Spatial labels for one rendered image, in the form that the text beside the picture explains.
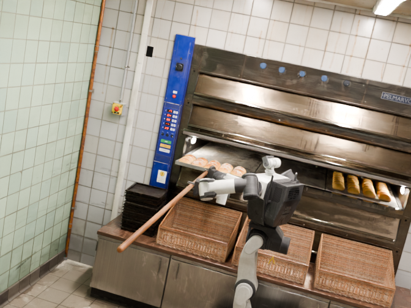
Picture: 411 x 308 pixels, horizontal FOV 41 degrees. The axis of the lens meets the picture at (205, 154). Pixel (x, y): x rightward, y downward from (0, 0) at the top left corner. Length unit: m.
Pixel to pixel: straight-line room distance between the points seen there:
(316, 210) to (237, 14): 1.66
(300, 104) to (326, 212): 0.88
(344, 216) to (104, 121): 2.13
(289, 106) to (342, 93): 0.41
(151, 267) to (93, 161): 1.13
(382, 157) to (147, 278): 2.03
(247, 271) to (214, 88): 1.53
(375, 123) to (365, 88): 0.28
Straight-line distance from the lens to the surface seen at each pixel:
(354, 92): 4.38
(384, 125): 4.40
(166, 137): 4.58
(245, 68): 4.43
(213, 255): 4.21
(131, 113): 4.67
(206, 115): 4.51
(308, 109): 4.38
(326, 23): 4.37
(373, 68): 4.37
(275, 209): 3.47
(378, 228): 4.56
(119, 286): 4.49
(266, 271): 4.19
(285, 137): 4.42
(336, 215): 4.53
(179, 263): 4.25
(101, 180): 4.89
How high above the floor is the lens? 2.20
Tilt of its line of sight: 12 degrees down
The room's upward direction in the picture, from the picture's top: 11 degrees clockwise
